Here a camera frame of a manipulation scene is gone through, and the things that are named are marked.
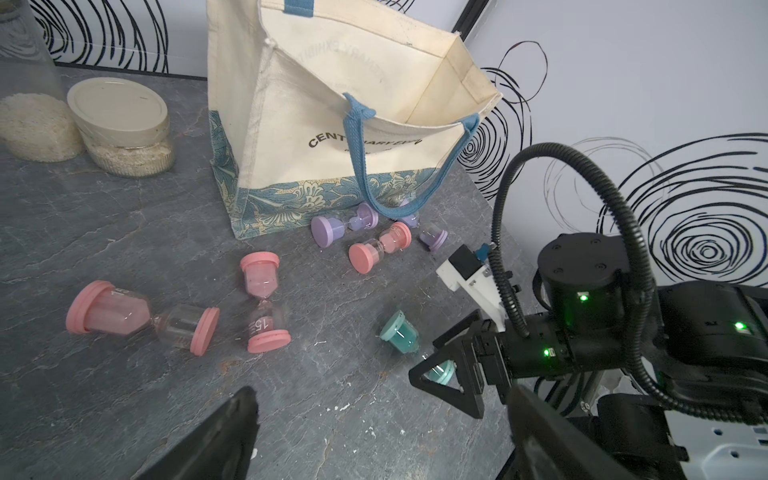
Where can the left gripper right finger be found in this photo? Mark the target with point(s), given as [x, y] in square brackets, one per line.
[547, 446]

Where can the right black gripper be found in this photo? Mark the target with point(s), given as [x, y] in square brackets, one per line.
[549, 351]

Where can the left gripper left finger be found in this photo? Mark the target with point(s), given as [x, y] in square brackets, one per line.
[219, 448]

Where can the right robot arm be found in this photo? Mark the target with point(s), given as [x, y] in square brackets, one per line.
[617, 378]

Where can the green hourglass right floor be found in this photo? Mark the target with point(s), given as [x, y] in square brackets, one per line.
[404, 337]

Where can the purple hourglass right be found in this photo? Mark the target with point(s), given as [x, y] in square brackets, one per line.
[431, 236]

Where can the pink hourglass near bag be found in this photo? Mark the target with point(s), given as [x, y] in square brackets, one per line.
[365, 255]

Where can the purple hourglass by bag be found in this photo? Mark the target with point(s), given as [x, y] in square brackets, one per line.
[327, 230]

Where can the pink hourglass number fifteen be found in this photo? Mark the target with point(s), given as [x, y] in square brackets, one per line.
[265, 331]

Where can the pink hourglass far left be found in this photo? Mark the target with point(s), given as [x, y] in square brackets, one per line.
[104, 308]

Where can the cream canvas tote bag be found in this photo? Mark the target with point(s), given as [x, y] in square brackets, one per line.
[316, 107]

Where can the tall glass jar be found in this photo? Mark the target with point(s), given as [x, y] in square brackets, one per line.
[36, 123]

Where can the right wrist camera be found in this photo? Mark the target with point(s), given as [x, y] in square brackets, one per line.
[463, 270]

